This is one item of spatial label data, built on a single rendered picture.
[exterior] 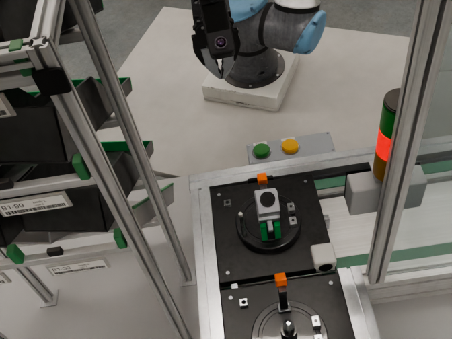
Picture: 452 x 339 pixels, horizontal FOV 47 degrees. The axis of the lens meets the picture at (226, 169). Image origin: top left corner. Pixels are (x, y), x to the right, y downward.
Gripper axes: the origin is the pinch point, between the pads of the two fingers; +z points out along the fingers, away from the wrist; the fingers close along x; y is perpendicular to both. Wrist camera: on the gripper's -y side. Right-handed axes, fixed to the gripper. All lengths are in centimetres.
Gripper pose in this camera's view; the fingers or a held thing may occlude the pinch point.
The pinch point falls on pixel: (221, 75)
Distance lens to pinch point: 106.4
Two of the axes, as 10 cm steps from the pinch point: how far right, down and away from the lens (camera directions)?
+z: 1.2, 6.2, 7.8
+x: -9.9, 1.5, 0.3
